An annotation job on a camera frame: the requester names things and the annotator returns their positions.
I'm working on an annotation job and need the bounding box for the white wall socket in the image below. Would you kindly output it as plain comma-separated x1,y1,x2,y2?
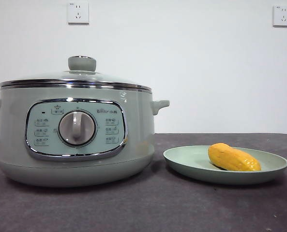
272,4,287,28
67,1,90,25

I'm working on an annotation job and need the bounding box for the pale green electric steamer pot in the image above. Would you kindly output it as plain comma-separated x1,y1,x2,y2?
0,84,170,188

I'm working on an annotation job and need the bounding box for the yellow corn cob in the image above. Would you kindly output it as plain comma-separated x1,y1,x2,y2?
208,142,262,173

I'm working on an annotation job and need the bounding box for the pale green round plate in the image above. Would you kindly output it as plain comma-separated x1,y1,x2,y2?
163,145,287,186

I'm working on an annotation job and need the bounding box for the glass lid with green knob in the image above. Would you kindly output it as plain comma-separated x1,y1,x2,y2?
0,55,152,93

